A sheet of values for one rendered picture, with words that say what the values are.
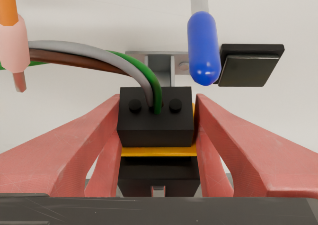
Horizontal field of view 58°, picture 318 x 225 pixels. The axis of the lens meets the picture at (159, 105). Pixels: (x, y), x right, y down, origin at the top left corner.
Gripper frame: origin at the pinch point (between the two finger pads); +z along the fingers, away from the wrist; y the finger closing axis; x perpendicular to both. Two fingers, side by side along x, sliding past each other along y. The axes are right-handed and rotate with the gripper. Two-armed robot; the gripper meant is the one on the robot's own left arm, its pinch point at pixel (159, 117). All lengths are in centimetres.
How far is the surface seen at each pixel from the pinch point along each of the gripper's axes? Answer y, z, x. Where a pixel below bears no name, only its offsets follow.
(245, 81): -6.1, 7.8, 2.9
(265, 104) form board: -9.4, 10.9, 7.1
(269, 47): -7.1, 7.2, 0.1
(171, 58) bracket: -0.8, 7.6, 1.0
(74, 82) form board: 6.6, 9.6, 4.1
